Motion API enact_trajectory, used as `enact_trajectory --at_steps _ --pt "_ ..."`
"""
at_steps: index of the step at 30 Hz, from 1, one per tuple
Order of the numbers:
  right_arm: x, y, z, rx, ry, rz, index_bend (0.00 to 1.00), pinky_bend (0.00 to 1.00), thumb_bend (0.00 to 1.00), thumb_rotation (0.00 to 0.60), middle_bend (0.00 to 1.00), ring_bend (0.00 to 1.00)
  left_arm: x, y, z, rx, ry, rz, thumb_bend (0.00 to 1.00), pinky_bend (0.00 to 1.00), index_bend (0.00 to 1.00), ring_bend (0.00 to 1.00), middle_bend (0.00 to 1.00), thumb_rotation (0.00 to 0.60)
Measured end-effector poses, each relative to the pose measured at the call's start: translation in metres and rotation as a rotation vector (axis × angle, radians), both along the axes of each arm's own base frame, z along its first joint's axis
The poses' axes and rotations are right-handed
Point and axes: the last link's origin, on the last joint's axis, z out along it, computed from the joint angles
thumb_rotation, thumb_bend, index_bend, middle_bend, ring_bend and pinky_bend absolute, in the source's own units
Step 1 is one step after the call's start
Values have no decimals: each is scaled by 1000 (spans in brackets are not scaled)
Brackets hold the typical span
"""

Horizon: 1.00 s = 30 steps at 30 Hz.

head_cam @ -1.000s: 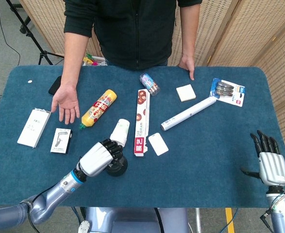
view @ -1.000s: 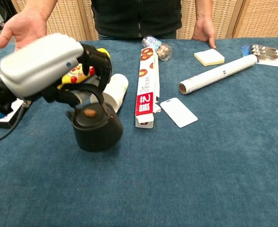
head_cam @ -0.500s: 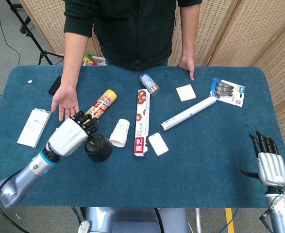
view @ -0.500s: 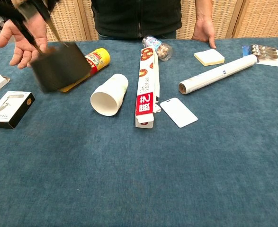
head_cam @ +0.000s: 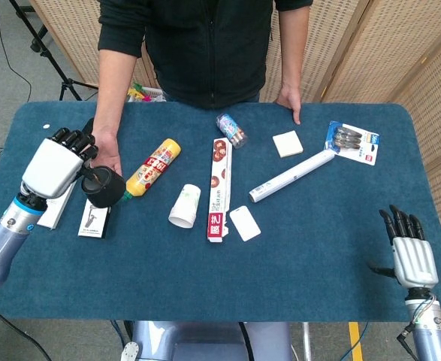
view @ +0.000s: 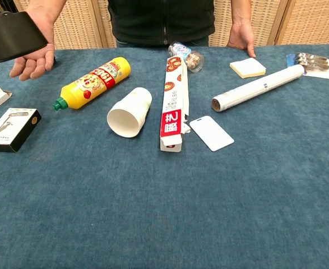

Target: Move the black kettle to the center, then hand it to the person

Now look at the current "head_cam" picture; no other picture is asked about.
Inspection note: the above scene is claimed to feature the black tripod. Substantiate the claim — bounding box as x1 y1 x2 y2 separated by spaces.
8 0 101 102

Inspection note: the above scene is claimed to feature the white black lamp box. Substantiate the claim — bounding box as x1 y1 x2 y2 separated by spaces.
77 198 112 239

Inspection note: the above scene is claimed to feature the person's black jacket torso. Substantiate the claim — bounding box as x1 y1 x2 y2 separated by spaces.
98 0 315 110

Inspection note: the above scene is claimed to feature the person's left hand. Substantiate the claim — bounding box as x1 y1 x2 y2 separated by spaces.
275 85 303 126

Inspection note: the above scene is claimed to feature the black kettle with red button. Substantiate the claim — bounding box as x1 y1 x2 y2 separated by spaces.
81 164 126 209

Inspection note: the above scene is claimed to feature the yellow sauce bottle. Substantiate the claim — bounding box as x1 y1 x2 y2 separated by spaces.
122 138 182 202

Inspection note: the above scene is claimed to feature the person's left forearm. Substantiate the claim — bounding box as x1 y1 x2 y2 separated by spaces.
279 7 310 91

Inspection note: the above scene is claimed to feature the flat white box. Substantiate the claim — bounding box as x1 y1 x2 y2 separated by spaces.
36 182 77 230

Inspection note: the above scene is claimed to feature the person's right hand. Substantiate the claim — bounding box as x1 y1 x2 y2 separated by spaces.
92 129 124 177

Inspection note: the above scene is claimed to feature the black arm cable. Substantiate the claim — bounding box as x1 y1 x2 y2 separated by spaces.
0 299 52 361

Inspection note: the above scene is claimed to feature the blue blister pack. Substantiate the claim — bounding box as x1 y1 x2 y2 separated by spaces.
323 120 381 166

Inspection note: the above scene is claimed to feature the person's right forearm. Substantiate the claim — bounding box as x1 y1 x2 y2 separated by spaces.
93 48 142 136

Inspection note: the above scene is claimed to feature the blue table mat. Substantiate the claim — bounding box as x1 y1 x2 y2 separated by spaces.
0 101 441 323

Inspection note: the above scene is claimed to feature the long red white carton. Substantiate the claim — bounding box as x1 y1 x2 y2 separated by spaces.
206 137 233 244

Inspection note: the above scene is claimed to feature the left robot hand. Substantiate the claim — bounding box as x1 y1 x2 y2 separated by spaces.
20 127 103 199

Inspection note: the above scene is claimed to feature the white square notepad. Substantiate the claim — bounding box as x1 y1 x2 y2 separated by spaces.
272 130 304 158

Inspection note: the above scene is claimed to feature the small colourful clear canister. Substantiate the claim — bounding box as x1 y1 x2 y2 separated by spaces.
216 113 249 149

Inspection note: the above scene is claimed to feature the long white tube box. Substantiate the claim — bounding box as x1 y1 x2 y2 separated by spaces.
248 150 336 204

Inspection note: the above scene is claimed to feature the white paper cup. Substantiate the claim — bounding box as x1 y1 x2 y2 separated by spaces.
168 184 202 229

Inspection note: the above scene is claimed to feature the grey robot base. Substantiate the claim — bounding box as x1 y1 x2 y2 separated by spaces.
120 320 295 361

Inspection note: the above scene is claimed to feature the basket of colourful toys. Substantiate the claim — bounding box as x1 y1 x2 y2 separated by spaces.
128 82 168 103

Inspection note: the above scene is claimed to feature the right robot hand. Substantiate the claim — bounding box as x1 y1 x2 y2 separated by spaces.
368 205 439 290

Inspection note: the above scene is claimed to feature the white card holder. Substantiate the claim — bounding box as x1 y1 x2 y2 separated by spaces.
229 205 262 242

